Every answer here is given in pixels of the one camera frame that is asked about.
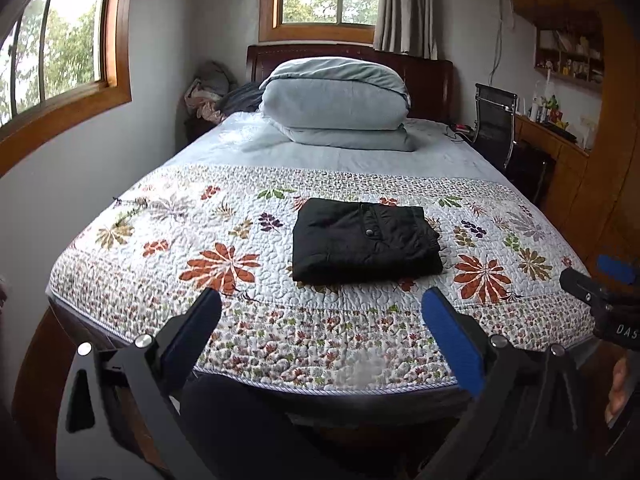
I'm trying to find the person's right forearm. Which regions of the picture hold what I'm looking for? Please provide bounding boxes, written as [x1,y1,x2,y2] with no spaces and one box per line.
[597,400,640,480]

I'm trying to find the grey curtain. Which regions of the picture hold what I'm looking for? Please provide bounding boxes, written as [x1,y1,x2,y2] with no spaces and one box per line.
[372,0,438,60]

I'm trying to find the folded grey duvet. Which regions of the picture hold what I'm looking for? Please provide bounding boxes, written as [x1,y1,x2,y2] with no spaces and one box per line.
[258,56,418,152]

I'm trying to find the large wooden frame window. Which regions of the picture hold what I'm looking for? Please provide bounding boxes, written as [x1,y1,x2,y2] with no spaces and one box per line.
[0,0,137,176]

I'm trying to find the floral quilted bedspread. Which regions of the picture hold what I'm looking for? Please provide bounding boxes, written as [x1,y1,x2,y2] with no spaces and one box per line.
[46,110,601,396]

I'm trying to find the wooden wardrobe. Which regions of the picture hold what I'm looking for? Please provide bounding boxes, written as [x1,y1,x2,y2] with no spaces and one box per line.
[575,0,640,281]

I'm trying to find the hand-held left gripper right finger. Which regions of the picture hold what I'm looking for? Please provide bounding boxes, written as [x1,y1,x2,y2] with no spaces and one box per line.
[415,287,616,480]

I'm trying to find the wooden desk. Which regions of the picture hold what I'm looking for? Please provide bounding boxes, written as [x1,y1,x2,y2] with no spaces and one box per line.
[515,112,601,231]

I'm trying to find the black office chair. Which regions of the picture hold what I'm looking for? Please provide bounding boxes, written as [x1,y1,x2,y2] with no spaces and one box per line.
[470,82,521,171]

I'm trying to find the pile of clothes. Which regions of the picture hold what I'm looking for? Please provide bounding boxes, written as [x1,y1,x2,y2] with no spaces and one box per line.
[184,60,263,126]

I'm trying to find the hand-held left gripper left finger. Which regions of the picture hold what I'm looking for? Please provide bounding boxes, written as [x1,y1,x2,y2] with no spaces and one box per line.
[55,287,223,480]

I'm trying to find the colourful toy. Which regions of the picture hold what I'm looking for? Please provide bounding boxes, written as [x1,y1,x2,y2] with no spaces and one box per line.
[542,95,568,128]

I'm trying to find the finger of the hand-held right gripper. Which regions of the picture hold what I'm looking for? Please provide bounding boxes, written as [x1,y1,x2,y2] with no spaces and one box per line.
[559,266,615,317]
[597,255,640,286]

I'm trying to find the person's right hand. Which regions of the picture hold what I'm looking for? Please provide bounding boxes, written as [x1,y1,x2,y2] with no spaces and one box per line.
[604,354,633,427]

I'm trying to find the dark wooden headboard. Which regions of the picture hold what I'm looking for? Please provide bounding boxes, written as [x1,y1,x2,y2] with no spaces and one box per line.
[246,43,454,123]

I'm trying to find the person's dark clothed leg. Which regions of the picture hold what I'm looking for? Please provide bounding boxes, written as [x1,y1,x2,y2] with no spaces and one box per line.
[180,374,361,480]

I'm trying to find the wall cable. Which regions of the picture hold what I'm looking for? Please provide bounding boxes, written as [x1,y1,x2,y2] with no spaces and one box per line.
[491,0,505,86]

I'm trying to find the black pants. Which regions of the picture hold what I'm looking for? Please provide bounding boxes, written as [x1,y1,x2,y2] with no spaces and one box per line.
[291,198,445,283]

